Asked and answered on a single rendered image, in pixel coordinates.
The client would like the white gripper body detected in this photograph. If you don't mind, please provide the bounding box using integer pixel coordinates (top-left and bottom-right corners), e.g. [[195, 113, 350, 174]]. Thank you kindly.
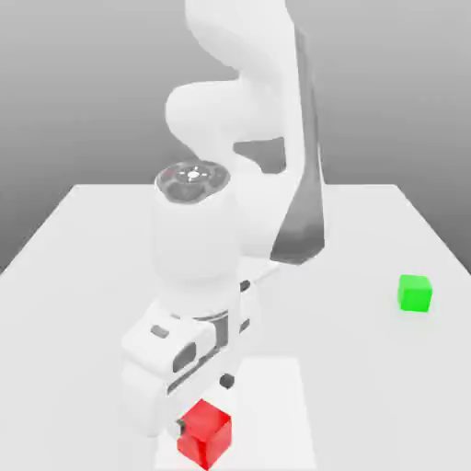
[[120, 358, 232, 441]]

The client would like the small red cube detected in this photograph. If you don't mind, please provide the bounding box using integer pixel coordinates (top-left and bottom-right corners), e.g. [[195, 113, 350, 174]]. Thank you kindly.
[[176, 398, 234, 471]]

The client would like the small green cube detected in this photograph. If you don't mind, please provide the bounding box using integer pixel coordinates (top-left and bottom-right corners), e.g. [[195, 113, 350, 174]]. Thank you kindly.
[[396, 273, 433, 314]]

